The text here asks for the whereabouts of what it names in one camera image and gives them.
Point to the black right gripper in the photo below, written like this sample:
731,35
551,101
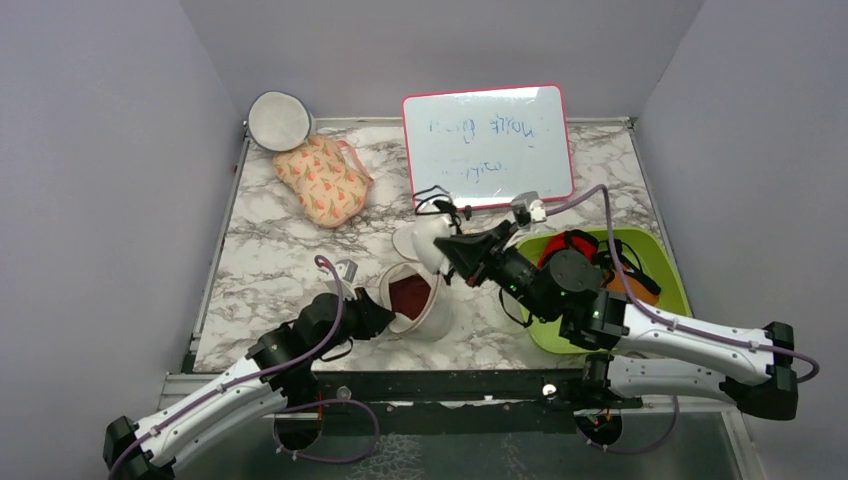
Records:
476,255

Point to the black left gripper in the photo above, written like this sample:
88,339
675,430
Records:
374,318

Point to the white bra with black straps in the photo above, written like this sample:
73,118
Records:
436,217

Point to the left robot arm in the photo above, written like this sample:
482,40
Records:
275,373

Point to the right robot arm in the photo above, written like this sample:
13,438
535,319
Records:
638,349

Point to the red and black bra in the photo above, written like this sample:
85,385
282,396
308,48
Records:
597,252

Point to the peach floral bra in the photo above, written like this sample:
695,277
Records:
328,178

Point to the grey rimmed mesh laundry bag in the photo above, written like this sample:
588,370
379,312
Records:
279,122

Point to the pink framed whiteboard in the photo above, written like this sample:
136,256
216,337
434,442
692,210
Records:
486,146

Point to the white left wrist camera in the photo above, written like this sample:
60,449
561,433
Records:
345,271

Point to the black mounting rail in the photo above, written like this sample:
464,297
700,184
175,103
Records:
354,403

